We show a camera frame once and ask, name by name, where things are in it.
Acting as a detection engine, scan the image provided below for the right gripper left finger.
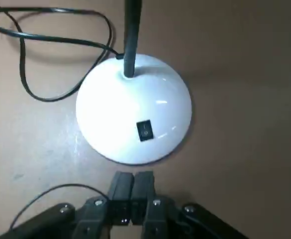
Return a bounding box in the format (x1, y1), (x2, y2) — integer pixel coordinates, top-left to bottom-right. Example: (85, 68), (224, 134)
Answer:
(0, 171), (134, 239)

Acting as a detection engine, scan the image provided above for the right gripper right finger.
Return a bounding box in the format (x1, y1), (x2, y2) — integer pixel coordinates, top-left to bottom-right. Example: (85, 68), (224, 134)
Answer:
(131, 170), (248, 239)

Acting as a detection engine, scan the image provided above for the white gooseneck desk lamp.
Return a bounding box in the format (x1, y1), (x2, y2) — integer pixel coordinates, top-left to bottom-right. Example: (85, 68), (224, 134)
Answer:
(75, 0), (193, 165)

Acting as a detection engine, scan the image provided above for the thin black gripper wire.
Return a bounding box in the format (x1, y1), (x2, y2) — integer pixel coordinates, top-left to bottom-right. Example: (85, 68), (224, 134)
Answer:
(9, 183), (111, 232)

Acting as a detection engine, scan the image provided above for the black lamp power cable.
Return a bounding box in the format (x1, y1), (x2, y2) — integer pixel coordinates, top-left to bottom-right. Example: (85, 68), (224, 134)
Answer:
(0, 6), (123, 103)

